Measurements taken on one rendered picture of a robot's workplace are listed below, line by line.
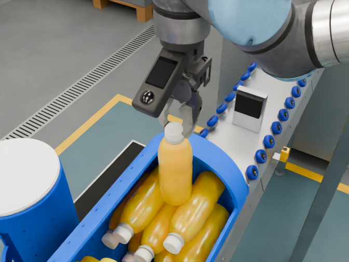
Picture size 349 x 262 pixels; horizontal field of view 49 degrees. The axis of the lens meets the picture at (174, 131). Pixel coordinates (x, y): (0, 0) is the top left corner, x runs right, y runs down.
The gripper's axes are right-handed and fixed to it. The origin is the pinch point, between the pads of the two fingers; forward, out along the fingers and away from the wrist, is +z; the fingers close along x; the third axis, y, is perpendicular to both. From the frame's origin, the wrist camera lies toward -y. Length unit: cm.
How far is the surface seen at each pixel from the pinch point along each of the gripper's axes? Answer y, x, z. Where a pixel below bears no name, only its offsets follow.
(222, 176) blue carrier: 5.5, -8.9, 14.1
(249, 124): 51, -1, 39
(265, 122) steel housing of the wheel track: 57, -5, 41
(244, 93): 51, 2, 27
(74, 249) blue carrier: -24.7, 6.7, 12.4
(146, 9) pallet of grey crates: 245, 168, 122
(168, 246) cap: -10.5, -4.5, 23.1
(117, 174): 62, 71, 119
